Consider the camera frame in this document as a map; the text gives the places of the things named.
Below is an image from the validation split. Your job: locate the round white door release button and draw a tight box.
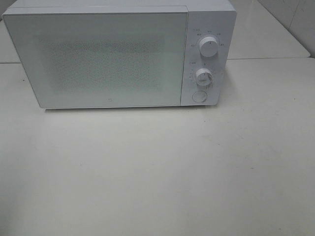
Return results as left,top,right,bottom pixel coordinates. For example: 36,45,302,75
192,91,207,102

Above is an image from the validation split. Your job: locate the white adjacent table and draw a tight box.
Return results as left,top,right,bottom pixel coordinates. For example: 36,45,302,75
228,0,310,59

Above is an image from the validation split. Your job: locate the white microwave oven body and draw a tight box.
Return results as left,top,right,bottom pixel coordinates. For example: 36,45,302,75
2,0,237,106

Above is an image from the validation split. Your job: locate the white microwave door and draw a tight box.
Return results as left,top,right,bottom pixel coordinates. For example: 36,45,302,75
3,6,188,109

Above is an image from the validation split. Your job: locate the white microwave knob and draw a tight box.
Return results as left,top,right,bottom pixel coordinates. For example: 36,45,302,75
195,68,212,87
198,35,219,58

